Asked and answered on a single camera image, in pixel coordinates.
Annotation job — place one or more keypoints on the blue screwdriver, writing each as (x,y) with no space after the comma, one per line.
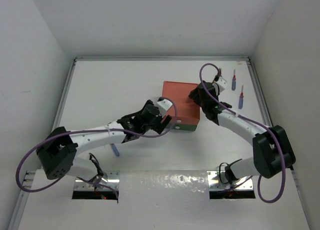
(115,150)
(234,83)
(241,97)

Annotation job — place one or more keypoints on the orange drawer box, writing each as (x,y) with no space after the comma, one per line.
(188,112)

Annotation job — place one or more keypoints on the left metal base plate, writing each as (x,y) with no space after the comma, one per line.
(109,181)

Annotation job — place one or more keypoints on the aluminium table frame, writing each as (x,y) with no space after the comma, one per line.
(98,91)

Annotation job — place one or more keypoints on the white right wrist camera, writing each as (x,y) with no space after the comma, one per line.
(221,84)

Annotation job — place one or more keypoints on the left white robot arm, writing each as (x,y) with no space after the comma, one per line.
(59,155)

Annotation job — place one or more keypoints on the white front cover board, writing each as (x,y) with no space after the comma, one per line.
(161,200)

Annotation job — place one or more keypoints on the blue screwdriver near left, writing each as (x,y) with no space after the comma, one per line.
(115,150)

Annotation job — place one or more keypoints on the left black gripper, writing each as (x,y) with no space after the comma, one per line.
(157,124)

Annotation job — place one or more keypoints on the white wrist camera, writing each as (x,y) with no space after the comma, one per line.
(163,105)
(221,84)

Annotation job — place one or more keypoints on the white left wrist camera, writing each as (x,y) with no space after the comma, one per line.
(163,105)

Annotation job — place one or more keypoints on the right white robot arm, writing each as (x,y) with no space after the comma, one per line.
(266,160)

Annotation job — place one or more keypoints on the blue screwdriver far right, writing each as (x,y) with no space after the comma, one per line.
(234,83)

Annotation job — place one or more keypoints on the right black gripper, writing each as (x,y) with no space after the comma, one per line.
(194,96)

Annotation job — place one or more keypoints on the blue screwdriver right front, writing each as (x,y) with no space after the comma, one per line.
(241,97)

